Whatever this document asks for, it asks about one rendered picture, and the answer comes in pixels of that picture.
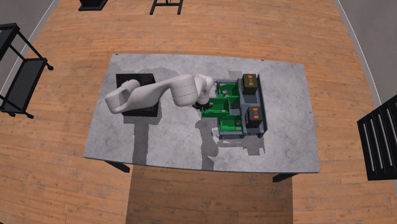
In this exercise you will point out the green bin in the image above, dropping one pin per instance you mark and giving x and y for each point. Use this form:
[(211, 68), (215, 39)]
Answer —
[(219, 104), (227, 123), (233, 92)]

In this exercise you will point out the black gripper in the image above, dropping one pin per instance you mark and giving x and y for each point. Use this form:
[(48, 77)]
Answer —
[(208, 105)]

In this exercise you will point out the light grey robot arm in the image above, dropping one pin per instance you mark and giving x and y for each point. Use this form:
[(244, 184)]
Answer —
[(183, 88)]

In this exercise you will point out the olive green tool case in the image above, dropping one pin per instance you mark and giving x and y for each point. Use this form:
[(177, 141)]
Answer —
[(249, 84)]

